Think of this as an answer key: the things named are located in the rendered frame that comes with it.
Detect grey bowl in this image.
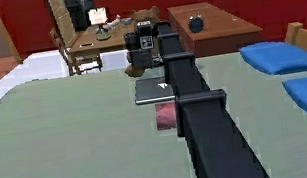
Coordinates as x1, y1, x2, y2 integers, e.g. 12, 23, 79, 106
120, 16, 135, 28

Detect wooden desk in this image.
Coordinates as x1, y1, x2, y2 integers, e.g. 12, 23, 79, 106
64, 18, 146, 77

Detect green bed with wooden headboard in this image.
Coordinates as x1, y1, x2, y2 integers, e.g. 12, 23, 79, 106
0, 20, 307, 178

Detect black phone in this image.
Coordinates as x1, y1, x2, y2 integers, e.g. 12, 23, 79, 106
78, 41, 96, 50

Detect brown teddy bear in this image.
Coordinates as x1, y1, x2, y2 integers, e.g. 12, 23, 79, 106
115, 4, 173, 80

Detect white table lamp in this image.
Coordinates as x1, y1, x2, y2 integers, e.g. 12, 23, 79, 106
86, 6, 113, 43

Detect pink notepad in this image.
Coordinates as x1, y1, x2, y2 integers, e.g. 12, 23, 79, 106
153, 100, 179, 132

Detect wooden chair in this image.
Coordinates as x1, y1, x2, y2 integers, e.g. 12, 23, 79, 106
47, 23, 84, 79

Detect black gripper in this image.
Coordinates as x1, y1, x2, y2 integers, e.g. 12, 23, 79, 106
123, 28, 163, 72

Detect white oblong object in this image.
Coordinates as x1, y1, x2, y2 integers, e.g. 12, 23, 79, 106
103, 13, 124, 30

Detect wooden chest of drawers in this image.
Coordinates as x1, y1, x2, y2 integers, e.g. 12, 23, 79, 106
166, 0, 267, 63

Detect dark grey laptop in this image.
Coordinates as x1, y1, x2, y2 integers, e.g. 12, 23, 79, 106
131, 73, 177, 107

